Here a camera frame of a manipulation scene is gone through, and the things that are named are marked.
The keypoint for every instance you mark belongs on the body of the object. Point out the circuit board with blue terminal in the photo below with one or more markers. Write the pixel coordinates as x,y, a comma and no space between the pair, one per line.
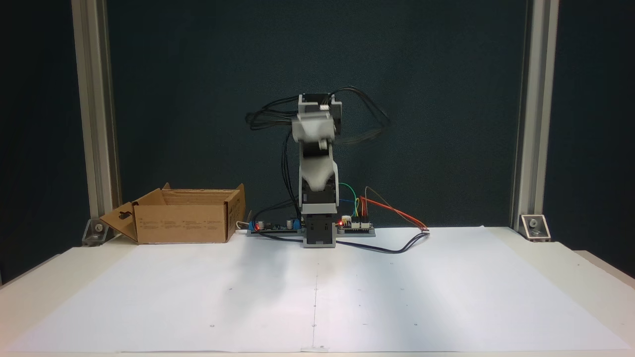
275,226

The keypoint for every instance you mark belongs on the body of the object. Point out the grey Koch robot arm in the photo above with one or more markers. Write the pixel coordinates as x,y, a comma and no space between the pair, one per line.
312,126

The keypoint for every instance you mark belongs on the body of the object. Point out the grey base plate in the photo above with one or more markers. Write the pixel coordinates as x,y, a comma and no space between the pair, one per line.
357,233

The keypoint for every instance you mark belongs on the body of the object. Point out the large white paper sheet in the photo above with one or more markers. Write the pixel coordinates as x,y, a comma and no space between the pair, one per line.
446,297

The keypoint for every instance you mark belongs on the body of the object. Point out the open cardboard box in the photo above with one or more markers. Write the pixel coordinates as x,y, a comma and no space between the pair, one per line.
183,223

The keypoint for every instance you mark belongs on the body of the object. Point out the metal corner bracket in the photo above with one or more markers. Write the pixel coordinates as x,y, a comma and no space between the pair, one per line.
535,228
94,233

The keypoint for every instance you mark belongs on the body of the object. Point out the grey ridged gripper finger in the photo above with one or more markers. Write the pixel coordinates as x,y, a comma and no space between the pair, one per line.
315,173

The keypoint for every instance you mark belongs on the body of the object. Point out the aluminium frame post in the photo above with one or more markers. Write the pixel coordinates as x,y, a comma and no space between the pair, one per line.
536,99
94,99

